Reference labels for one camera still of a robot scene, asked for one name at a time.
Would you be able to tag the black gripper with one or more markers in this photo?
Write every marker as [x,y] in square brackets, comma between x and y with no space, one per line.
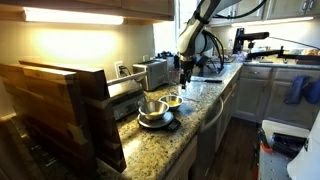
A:
[187,64]

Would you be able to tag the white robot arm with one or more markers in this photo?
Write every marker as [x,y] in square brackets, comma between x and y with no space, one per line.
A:
[195,39]

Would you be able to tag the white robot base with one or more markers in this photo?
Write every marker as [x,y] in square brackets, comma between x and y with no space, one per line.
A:
[306,165]

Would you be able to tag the steel bowl with yellow grains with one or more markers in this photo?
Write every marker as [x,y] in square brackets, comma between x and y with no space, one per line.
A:
[173,101]

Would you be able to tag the steel bowl on scale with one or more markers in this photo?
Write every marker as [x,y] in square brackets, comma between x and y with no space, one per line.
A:
[153,110]

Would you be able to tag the black round kitchen scale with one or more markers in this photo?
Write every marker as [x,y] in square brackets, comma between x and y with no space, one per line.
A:
[167,122]

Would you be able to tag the glass measuring jar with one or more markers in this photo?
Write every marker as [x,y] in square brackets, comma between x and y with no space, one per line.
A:
[174,75]

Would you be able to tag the black knife on counter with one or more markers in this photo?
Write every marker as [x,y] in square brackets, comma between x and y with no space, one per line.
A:
[206,80]

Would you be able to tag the stainless steel toaster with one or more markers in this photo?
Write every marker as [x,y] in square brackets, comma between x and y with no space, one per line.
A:
[157,73]

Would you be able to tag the silver panini grill press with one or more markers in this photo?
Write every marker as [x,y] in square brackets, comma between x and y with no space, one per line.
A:
[126,94]

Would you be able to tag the dark wooden cutting board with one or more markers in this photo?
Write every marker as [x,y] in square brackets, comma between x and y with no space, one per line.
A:
[99,111]

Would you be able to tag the blue hanging towel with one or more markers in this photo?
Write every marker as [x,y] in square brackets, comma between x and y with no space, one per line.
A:
[295,91]

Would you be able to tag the white cart with tools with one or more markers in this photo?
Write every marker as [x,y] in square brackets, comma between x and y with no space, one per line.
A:
[278,145]

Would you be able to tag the large wooden cutting board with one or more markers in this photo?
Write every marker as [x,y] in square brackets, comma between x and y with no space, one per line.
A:
[50,103]

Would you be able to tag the under-cabinet light bar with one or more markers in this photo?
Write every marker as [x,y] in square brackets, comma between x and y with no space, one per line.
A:
[60,16]

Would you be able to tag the dishwasher with handle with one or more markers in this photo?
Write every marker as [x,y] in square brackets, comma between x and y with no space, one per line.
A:
[207,140]

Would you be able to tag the white wall outlet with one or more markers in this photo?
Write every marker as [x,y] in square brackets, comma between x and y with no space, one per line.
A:
[117,66]

